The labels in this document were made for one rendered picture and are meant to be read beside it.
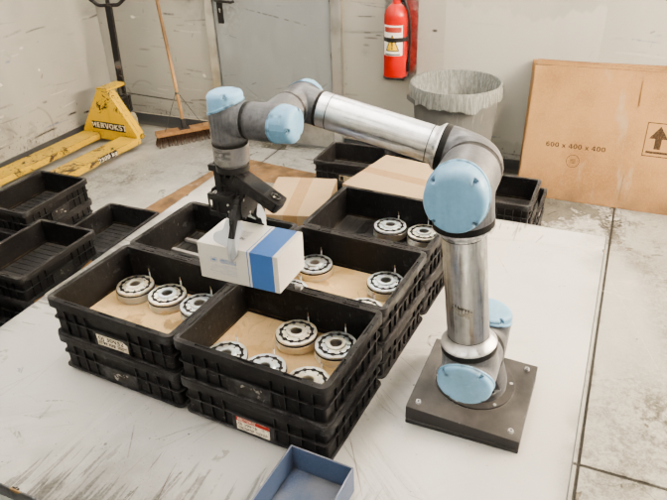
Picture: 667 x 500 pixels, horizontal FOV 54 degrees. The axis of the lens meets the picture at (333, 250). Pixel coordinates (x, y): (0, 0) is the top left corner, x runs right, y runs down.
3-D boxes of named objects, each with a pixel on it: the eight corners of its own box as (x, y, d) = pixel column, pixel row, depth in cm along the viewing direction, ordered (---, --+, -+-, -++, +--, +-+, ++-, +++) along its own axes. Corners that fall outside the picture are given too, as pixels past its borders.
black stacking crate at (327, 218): (459, 240, 205) (461, 207, 199) (426, 288, 182) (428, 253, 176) (345, 216, 221) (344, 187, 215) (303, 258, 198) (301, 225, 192)
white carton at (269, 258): (304, 266, 149) (302, 231, 145) (280, 294, 140) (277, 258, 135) (229, 250, 156) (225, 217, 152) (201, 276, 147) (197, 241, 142)
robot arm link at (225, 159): (255, 139, 135) (234, 153, 129) (257, 159, 137) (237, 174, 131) (224, 135, 138) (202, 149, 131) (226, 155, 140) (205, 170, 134)
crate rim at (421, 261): (428, 259, 177) (428, 251, 176) (384, 318, 154) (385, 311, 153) (300, 230, 193) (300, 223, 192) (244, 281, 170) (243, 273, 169)
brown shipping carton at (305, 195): (325, 259, 219) (323, 216, 211) (261, 255, 222) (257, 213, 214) (337, 217, 244) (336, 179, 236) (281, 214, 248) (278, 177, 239)
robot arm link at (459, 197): (505, 370, 145) (502, 140, 118) (492, 418, 133) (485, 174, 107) (453, 362, 150) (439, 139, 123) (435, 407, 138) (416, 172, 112)
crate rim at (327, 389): (384, 319, 154) (384, 311, 153) (327, 400, 131) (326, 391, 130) (244, 281, 170) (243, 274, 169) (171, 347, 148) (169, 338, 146)
